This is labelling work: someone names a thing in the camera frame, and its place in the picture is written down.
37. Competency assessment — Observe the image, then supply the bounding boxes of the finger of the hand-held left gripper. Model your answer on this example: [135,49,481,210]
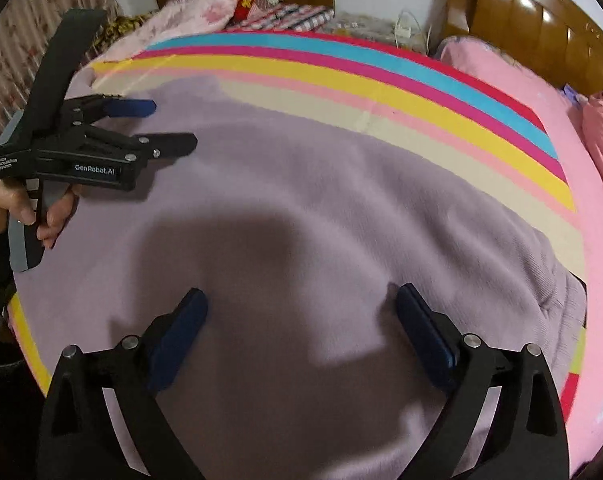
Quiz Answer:
[64,94,158,129]
[81,124,198,162]

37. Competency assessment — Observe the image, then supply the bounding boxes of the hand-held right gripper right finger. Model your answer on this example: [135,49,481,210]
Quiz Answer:
[395,282,571,480]

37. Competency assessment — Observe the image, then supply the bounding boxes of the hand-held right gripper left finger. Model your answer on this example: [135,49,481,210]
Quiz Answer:
[35,287,209,480]

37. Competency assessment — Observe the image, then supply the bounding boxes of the lilac pants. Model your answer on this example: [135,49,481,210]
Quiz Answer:
[14,72,589,480]

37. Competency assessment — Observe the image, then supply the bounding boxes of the person's left hand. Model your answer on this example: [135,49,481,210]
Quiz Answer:
[0,178,80,250]

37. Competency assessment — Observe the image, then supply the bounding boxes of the yellow brown patterned cloth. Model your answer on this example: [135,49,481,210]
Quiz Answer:
[104,14,148,37]

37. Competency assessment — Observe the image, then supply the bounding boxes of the pink floral quilt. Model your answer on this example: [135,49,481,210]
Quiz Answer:
[88,0,245,68]

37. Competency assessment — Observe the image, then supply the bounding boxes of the floral striped curtain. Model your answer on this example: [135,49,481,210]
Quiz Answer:
[0,0,120,161]

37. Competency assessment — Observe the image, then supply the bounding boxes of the rainbow striped blanket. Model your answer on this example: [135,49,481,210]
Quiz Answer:
[6,30,589,421]

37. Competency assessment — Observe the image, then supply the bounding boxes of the checked cloth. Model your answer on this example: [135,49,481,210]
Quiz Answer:
[226,2,335,34]

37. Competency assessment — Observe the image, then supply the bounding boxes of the pale patterned cloth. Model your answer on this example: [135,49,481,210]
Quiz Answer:
[326,12,432,54]

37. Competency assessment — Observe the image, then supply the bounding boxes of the pink bed sheet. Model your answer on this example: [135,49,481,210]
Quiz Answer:
[434,35,603,461]

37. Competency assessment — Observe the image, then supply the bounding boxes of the glossy wooden headboard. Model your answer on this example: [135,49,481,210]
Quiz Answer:
[446,0,603,106]

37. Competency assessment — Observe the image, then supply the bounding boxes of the white power adapter with cable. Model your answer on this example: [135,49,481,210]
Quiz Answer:
[392,9,423,42]

